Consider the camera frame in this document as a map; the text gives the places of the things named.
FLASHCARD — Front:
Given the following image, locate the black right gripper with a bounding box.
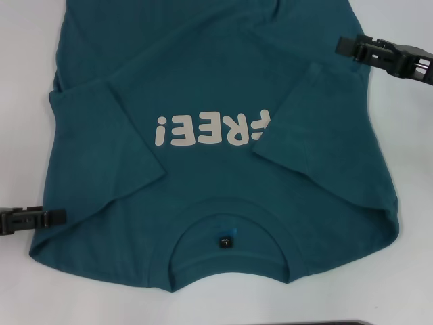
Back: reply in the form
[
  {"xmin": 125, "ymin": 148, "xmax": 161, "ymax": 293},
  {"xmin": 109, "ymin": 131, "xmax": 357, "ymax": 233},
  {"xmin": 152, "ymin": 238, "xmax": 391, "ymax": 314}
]
[{"xmin": 334, "ymin": 34, "xmax": 433, "ymax": 86}]

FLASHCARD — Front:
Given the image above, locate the teal t-shirt with FREE print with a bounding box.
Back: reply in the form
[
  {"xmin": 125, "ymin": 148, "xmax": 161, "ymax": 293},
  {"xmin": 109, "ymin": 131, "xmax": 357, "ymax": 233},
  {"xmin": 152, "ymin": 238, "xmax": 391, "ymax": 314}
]
[{"xmin": 29, "ymin": 0, "xmax": 403, "ymax": 293}]

